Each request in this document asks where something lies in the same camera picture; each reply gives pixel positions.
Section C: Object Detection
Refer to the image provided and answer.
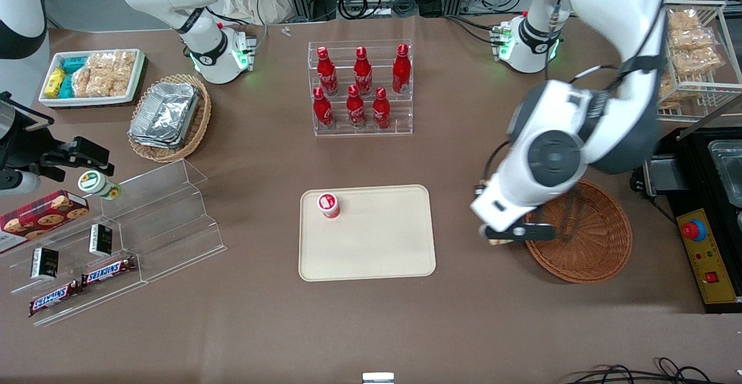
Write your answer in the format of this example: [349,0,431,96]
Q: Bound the bagged fried snack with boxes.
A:
[667,10,701,31]
[670,27,717,53]
[660,74,682,110]
[672,48,724,78]

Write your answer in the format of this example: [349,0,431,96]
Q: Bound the red lid white cup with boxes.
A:
[317,192,341,220]

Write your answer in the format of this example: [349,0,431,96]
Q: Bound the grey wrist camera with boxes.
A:
[479,224,557,242]
[0,169,42,195]

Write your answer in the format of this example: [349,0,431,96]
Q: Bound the red cola bottle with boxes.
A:
[316,46,340,96]
[392,44,412,95]
[346,84,367,129]
[372,86,392,131]
[353,46,374,96]
[312,86,334,130]

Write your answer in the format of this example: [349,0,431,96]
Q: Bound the black base cables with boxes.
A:
[445,15,504,46]

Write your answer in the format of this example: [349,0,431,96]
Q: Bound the clear bag rice crackers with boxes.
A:
[87,52,117,97]
[72,67,93,98]
[112,50,137,97]

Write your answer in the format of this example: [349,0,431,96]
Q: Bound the white rectangular snack tray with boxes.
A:
[39,49,146,108]

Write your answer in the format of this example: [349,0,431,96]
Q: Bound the green lid small bottle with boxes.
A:
[78,171,122,201]

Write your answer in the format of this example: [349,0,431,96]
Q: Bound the white wire basket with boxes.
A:
[657,0,742,124]

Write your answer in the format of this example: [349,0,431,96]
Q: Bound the grey metal bracket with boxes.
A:
[641,157,692,197]

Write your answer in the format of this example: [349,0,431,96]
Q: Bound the light oval wicker basket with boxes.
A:
[128,74,212,164]

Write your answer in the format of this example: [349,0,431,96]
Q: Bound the clear acrylic step shelf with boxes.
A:
[9,159,228,328]

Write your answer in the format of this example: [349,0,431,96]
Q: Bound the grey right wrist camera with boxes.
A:
[0,169,42,195]

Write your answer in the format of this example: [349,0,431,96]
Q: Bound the small black box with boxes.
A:
[88,224,114,257]
[30,247,60,281]

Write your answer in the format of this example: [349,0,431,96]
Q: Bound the clear acrylic bottle rack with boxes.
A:
[307,39,414,137]

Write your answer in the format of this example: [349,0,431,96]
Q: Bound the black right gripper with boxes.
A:
[0,94,115,179]

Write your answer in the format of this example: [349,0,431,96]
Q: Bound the yellow emergency stop box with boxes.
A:
[676,208,740,305]

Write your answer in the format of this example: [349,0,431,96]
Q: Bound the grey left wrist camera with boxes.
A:
[479,224,557,242]

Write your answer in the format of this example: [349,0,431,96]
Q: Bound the red plaid cookie box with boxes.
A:
[0,190,90,255]

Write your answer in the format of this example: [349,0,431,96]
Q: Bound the steel pan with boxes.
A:
[707,139,742,208]

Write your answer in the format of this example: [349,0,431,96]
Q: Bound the Snickers chocolate bar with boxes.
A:
[29,280,83,317]
[81,255,137,287]

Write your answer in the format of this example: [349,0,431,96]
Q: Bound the beige plastic tray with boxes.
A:
[299,184,437,282]

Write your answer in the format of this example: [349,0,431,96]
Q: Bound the yellow snack package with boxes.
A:
[45,67,67,96]

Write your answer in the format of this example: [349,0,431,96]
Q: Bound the brown round wicker basket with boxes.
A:
[520,179,633,284]

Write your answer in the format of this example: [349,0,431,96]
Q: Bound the stacked aluminium foil trays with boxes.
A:
[129,81,202,150]

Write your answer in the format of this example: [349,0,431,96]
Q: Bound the black floor cables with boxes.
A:
[565,357,742,384]

